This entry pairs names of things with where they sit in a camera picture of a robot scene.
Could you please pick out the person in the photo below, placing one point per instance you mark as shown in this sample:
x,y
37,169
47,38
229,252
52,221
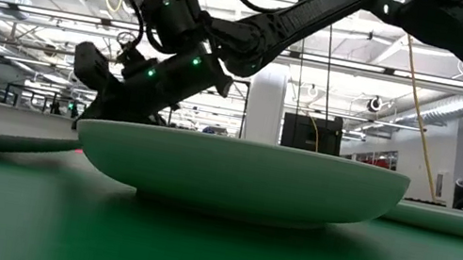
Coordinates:
x,y
209,130

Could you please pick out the black monitor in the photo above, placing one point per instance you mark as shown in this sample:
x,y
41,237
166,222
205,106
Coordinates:
x,y
302,133

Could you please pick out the light green plastic plate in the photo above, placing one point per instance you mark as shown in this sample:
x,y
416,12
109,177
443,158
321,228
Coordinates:
x,y
238,174

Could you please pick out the white square pillar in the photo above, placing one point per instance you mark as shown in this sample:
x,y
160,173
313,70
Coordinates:
x,y
265,107

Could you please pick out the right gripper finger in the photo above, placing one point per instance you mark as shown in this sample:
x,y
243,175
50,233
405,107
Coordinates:
x,y
89,107

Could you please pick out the red object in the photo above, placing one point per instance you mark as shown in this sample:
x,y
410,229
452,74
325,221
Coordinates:
x,y
378,162

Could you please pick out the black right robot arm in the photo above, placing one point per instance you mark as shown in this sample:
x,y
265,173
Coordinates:
x,y
309,14

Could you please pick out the black metal frame rig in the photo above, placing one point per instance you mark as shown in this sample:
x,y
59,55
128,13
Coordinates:
x,y
245,104

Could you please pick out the black workstation frame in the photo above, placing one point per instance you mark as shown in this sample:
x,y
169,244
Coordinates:
x,y
51,107

